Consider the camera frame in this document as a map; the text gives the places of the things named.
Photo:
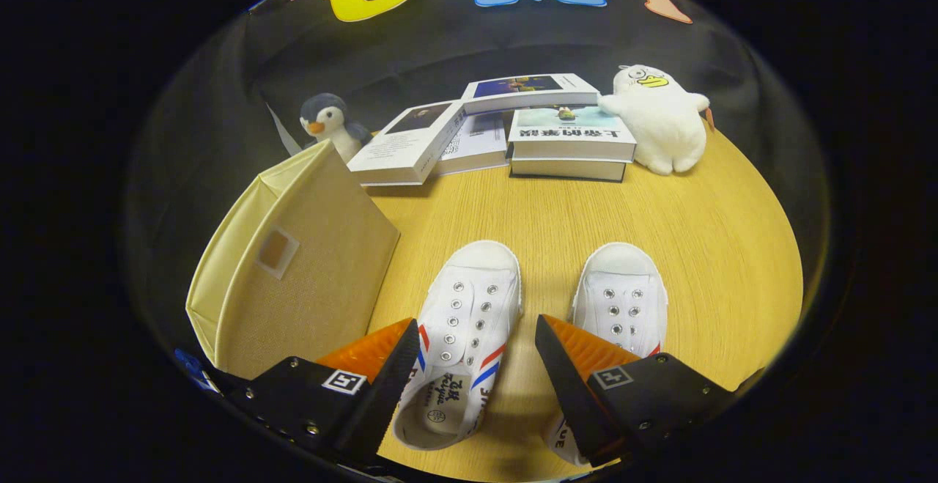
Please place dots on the book with blue picture cover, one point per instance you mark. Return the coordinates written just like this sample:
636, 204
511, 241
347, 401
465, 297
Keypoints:
527, 91

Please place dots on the thick book with teal cover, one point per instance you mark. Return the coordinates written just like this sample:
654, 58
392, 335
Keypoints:
568, 135

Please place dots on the grey penguin plush toy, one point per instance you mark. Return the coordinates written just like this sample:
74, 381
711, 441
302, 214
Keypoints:
330, 120

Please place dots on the beige fabric storage box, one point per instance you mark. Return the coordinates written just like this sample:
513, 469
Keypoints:
322, 263

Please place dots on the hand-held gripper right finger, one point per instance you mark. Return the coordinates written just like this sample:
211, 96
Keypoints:
571, 395

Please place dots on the black backdrop cloth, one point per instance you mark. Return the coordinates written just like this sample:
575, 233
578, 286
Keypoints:
454, 43

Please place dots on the white canvas shoe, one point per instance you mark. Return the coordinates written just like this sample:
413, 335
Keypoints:
469, 307
623, 292

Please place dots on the book with portrait cover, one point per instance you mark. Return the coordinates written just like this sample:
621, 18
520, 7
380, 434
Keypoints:
410, 138

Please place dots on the white printed booklet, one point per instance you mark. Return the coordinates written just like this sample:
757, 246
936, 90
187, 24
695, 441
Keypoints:
476, 146

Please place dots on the white duck plush toy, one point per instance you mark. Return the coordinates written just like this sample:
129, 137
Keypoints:
659, 124

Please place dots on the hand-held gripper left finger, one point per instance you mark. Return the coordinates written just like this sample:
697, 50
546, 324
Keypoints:
381, 402

